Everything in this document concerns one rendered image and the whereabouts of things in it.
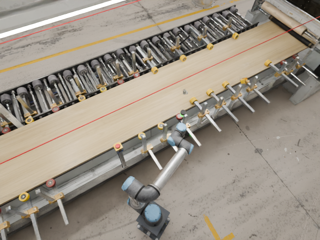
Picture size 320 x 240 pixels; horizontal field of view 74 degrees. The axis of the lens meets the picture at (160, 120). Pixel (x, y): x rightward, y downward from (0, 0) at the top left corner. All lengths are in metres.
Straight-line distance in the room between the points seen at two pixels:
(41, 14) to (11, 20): 0.13
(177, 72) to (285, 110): 2.12
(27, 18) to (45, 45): 3.90
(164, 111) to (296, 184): 2.17
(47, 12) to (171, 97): 1.73
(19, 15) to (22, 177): 1.64
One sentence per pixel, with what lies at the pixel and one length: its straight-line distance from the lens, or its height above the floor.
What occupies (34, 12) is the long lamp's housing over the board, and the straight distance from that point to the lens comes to 1.31.
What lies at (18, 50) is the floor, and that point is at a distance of 5.35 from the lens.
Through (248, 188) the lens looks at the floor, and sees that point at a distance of 3.34.
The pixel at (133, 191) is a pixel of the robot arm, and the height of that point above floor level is 1.45.
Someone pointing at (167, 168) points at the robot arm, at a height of 1.38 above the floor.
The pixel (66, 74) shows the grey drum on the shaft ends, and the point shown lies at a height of 0.85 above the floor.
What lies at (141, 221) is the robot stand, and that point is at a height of 0.60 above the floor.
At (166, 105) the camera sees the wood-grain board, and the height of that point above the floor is 0.90.
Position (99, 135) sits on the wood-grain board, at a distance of 2.44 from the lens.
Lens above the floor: 3.00
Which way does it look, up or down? 59 degrees down
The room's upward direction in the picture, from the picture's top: 2 degrees clockwise
